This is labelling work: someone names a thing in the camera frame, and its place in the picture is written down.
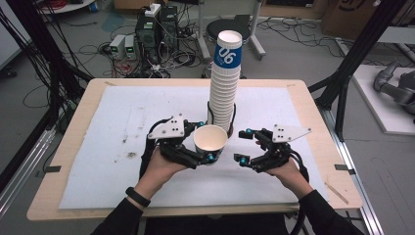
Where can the person's left hand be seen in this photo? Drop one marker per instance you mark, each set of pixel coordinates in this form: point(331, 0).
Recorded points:
point(156, 173)

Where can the white metal stand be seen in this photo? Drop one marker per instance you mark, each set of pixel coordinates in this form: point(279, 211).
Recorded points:
point(203, 39)

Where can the black round stool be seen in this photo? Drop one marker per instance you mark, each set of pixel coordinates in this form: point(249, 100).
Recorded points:
point(228, 27)

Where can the white floor board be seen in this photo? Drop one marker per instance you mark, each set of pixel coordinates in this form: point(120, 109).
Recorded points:
point(375, 107)

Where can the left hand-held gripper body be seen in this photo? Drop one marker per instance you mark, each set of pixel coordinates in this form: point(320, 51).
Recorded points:
point(169, 129)

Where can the wooden table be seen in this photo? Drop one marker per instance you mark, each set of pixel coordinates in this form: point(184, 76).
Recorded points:
point(318, 138)

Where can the black wristband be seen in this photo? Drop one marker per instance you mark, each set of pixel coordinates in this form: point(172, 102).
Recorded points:
point(138, 197)

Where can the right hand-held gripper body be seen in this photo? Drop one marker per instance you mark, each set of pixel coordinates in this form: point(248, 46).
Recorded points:
point(284, 133)

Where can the aluminium rail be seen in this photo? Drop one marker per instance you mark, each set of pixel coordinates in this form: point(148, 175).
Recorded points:
point(23, 166)
point(355, 182)

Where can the stack of white paper cups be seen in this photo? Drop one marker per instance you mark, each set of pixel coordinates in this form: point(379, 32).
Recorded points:
point(225, 88)

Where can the single white paper cup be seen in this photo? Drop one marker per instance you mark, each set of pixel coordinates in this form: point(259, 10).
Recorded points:
point(210, 138)

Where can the round white table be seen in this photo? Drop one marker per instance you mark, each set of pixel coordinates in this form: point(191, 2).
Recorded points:
point(70, 6)

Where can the black tape piece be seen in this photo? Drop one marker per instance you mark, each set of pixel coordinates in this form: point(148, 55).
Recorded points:
point(53, 169)
point(344, 168)

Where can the black computer tower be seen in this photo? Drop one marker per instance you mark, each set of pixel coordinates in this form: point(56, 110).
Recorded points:
point(147, 36)
point(169, 26)

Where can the thin wooden stick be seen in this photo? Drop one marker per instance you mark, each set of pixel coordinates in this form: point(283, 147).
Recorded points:
point(336, 193)

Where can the black frame strut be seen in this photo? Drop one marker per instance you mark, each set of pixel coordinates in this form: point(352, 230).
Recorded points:
point(352, 58)
point(49, 49)

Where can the grey power supply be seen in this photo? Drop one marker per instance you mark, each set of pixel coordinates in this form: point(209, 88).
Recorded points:
point(129, 47)
point(116, 45)

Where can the large cardboard box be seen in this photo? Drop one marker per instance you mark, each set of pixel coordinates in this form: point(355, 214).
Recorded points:
point(359, 16)

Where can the white table mat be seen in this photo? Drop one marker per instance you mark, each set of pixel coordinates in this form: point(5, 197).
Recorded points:
point(261, 107)

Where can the white power strip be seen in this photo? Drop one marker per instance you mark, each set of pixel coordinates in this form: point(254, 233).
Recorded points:
point(152, 9)

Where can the person's right hand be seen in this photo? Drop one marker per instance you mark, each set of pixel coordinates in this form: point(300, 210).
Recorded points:
point(292, 178)

